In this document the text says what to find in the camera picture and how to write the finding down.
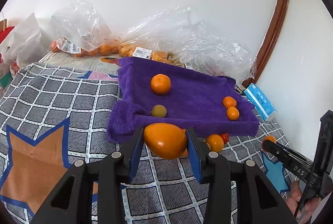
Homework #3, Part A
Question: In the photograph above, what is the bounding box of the small orange kumquat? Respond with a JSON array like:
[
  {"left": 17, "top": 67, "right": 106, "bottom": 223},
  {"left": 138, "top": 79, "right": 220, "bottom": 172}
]
[{"left": 226, "top": 106, "right": 240, "bottom": 121}]

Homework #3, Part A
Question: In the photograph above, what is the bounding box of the oval orange kumquat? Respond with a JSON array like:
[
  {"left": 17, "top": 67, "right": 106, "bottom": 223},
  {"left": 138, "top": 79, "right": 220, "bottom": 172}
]
[{"left": 143, "top": 122, "right": 187, "bottom": 160}]

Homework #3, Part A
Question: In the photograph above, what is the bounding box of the yellow-green small fruit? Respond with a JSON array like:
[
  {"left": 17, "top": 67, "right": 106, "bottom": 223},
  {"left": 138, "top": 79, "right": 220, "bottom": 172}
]
[{"left": 151, "top": 105, "right": 167, "bottom": 118}]

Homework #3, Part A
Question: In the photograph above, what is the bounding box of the large orange mandarin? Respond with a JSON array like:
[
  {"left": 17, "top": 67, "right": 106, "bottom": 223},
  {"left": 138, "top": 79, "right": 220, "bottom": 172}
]
[{"left": 150, "top": 73, "right": 171, "bottom": 95}]

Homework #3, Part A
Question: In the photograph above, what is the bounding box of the person's hand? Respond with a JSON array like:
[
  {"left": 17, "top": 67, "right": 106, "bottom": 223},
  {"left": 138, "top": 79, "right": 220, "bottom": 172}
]
[{"left": 285, "top": 180, "right": 322, "bottom": 223}]

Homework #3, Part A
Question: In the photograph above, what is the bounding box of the blue tissue packet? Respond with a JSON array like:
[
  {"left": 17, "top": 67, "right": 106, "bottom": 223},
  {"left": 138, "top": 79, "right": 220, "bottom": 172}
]
[{"left": 244, "top": 83, "right": 277, "bottom": 121}]

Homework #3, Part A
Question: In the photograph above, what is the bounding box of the small red tomato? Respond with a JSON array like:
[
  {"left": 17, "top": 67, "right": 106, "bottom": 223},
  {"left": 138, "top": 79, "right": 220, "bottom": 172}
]
[{"left": 220, "top": 133, "right": 230, "bottom": 144}]

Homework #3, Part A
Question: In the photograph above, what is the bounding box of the small orange tangerine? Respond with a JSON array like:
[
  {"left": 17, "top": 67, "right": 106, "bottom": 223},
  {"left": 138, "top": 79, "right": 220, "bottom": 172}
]
[{"left": 205, "top": 134, "right": 224, "bottom": 153}]

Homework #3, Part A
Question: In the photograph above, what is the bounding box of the grey checked blanket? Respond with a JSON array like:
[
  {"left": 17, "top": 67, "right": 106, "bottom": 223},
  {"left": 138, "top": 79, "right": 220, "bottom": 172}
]
[{"left": 1, "top": 63, "right": 292, "bottom": 223}]

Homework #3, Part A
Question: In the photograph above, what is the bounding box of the round orange tangerine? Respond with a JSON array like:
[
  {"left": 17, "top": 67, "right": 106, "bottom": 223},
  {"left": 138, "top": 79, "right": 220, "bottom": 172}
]
[{"left": 181, "top": 129, "right": 189, "bottom": 157}]

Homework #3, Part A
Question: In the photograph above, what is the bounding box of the purple towel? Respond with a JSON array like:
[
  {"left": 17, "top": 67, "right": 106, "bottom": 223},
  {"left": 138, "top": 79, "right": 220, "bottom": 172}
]
[{"left": 107, "top": 57, "right": 259, "bottom": 143}]

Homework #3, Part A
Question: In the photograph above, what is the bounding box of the crumpled clear bag right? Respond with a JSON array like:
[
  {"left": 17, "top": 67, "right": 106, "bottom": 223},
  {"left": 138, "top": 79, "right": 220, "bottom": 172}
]
[{"left": 168, "top": 26, "right": 256, "bottom": 84}]

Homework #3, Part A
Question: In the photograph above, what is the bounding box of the white fruit carton box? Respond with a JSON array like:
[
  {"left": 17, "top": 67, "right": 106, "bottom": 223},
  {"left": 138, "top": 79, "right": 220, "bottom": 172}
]
[{"left": 39, "top": 52, "right": 121, "bottom": 76}]

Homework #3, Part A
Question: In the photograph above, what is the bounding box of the white plastic bag left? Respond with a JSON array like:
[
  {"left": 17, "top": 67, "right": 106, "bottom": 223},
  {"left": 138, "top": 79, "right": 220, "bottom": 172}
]
[{"left": 1, "top": 13, "right": 49, "bottom": 74}]

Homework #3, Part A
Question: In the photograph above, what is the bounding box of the clear bag with label kumquats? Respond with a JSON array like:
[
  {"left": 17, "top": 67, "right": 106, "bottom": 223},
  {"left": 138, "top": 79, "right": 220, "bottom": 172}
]
[{"left": 119, "top": 6, "right": 194, "bottom": 67}]

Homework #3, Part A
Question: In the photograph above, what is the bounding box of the clear bag of oranges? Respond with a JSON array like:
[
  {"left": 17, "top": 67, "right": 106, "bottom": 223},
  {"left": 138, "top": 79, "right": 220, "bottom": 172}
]
[{"left": 50, "top": 0, "right": 121, "bottom": 57}]

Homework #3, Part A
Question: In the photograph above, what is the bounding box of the brown wooden door frame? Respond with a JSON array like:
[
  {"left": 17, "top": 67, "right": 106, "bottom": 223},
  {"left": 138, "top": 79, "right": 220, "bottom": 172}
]
[{"left": 242, "top": 0, "right": 289, "bottom": 88}]

